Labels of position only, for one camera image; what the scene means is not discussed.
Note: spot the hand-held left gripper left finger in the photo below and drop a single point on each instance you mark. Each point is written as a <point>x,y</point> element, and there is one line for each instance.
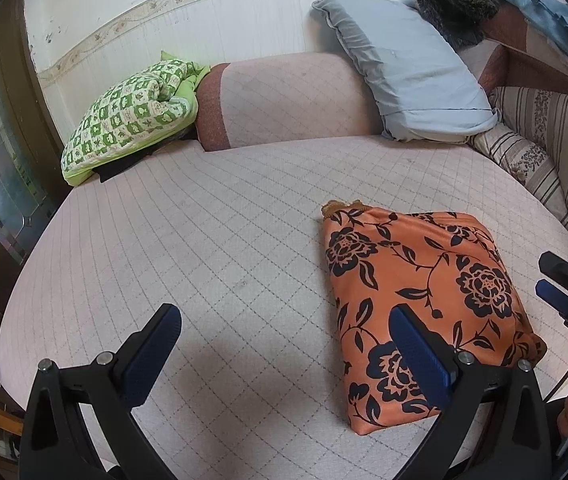
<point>151,355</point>

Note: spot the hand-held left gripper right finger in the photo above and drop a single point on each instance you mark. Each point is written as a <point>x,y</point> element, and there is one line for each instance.
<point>421,355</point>

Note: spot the orange floral garment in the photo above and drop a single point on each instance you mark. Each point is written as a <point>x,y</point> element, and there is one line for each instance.
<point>414,270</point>

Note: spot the black cloth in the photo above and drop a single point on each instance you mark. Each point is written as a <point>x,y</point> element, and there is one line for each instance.
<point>124,165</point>

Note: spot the brown sofa armrest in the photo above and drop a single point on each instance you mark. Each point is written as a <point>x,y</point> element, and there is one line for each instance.
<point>529,60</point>

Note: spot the green checkered blanket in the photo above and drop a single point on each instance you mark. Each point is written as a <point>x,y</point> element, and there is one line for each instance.
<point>129,115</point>

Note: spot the blue cloth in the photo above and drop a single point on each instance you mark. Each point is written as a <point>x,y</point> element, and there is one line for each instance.
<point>559,25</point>

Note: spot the grey pillow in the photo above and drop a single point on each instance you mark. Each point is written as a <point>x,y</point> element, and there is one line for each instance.
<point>414,70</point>

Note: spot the dark fur garment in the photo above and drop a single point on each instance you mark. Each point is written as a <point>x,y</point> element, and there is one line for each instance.
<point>456,5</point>

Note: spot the pink quilted bolster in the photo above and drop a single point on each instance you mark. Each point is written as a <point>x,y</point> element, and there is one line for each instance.
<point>289,100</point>

